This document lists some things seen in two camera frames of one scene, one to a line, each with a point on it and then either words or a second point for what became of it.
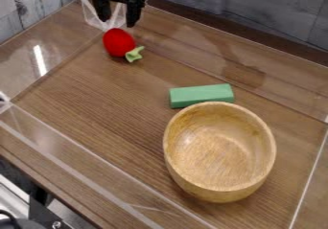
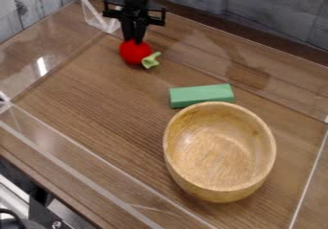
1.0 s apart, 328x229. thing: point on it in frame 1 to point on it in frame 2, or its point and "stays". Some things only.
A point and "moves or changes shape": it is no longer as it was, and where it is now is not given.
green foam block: x=184 y=97 stays
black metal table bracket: x=42 y=214 stays
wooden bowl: x=220 y=149 stays
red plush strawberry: x=119 y=44 moves or changes shape
